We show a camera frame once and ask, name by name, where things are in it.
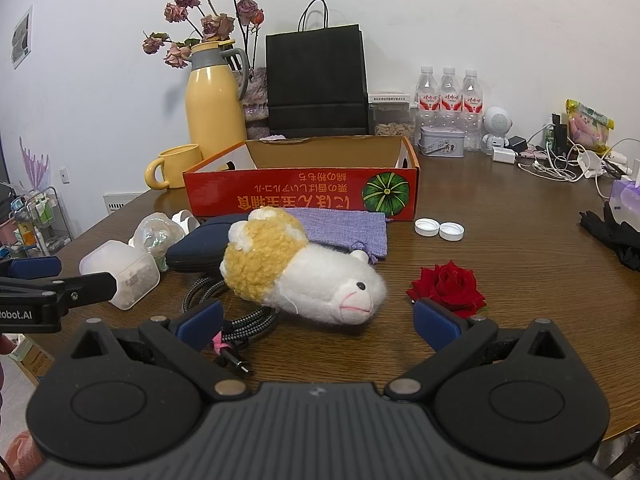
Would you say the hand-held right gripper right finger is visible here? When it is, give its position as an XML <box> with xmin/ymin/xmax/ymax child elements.
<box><xmin>382</xmin><ymin>297</ymin><xmax>570</xmax><ymax>404</ymax></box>

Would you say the pink snack bag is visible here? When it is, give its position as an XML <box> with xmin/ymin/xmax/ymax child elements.
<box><xmin>565</xmin><ymin>98</ymin><xmax>615</xmax><ymax>154</ymax></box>

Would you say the yellow mug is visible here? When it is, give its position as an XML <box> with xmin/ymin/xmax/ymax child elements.
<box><xmin>145</xmin><ymin>144</ymin><xmax>203</xmax><ymax>191</ymax></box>

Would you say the red rose flower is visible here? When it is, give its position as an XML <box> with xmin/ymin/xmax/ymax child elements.
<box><xmin>406</xmin><ymin>260</ymin><xmax>487</xmax><ymax>319</ymax></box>

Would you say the purple drawstring pouch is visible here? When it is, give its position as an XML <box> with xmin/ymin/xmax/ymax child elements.
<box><xmin>287</xmin><ymin>208</ymin><xmax>388</xmax><ymax>266</ymax></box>

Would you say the white robot toy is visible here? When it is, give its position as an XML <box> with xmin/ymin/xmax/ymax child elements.
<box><xmin>480</xmin><ymin>106</ymin><xmax>516</xmax><ymax>156</ymax></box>

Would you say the purple knitted vase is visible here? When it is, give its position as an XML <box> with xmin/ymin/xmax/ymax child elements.
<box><xmin>242</xmin><ymin>67</ymin><xmax>271</xmax><ymax>139</ymax></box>

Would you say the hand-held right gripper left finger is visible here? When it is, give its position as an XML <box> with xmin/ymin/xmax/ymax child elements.
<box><xmin>67</xmin><ymin>300</ymin><xmax>253</xmax><ymax>403</ymax></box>

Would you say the purple tissue box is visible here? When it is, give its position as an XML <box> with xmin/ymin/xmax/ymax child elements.
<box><xmin>609</xmin><ymin>179</ymin><xmax>640</xmax><ymax>212</ymax></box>

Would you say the cardboard carton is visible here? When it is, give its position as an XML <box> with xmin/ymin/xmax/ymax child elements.
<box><xmin>9</xmin><ymin>335</ymin><xmax>54</xmax><ymax>382</ymax></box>

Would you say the yellow thermos jug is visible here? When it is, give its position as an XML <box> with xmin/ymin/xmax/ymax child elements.
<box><xmin>185</xmin><ymin>39</ymin><xmax>250</xmax><ymax>157</ymax></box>

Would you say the white plastic container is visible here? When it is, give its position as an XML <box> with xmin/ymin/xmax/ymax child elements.
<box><xmin>79</xmin><ymin>240</ymin><xmax>161</xmax><ymax>310</ymax></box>

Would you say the white and yellow plush sheep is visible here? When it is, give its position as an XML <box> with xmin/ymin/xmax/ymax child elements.
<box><xmin>220</xmin><ymin>208</ymin><xmax>387</xmax><ymax>324</ymax></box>

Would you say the navy zip case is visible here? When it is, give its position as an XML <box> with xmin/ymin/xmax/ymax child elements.
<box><xmin>165</xmin><ymin>223</ymin><xmax>233</xmax><ymax>273</ymax></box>

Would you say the metal storage rack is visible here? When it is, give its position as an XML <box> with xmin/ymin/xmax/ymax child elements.
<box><xmin>0</xmin><ymin>181</ymin><xmax>72</xmax><ymax>261</ymax></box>

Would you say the white wall panel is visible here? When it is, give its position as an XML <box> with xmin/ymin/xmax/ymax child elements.
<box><xmin>102</xmin><ymin>191</ymin><xmax>142</xmax><ymax>217</ymax></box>

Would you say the purple wall sticker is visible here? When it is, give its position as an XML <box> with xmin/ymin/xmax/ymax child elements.
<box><xmin>17</xmin><ymin>135</ymin><xmax>51</xmax><ymax>192</ymax></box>

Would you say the red cardboard box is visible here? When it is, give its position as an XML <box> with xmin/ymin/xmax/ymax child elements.
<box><xmin>182</xmin><ymin>135</ymin><xmax>420</xmax><ymax>222</ymax></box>

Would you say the dried rose bouquet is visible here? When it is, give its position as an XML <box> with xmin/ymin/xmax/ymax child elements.
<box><xmin>142</xmin><ymin>0</ymin><xmax>265</xmax><ymax>70</ymax></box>

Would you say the wall picture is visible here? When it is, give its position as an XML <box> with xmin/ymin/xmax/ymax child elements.
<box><xmin>10</xmin><ymin>5</ymin><xmax>34</xmax><ymax>69</ymax></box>

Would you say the tangle of white cables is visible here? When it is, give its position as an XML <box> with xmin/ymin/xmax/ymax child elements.
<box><xmin>517</xmin><ymin>127</ymin><xmax>632</xmax><ymax>182</ymax></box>

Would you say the grey tin box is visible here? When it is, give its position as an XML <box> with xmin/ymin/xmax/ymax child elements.
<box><xmin>418</xmin><ymin>126</ymin><xmax>466</xmax><ymax>157</ymax></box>

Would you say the black braided cable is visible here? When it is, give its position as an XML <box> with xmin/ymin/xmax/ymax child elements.
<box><xmin>182</xmin><ymin>275</ymin><xmax>281</xmax><ymax>377</ymax></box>

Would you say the clear snack jar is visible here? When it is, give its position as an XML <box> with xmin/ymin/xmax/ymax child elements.
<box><xmin>368</xmin><ymin>93</ymin><xmax>417</xmax><ymax>137</ymax></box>

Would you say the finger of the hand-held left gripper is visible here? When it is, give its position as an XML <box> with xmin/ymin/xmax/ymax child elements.
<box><xmin>0</xmin><ymin>256</ymin><xmax>62</xmax><ymax>279</ymax></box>
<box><xmin>0</xmin><ymin>271</ymin><xmax>119</xmax><ymax>307</ymax></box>

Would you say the black paper bag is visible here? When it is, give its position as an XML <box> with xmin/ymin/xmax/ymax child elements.
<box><xmin>265</xmin><ymin>0</ymin><xmax>370</xmax><ymax>139</ymax></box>

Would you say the black upright device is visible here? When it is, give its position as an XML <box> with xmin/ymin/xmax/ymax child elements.
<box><xmin>551</xmin><ymin>113</ymin><xmax>569</xmax><ymax>155</ymax></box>

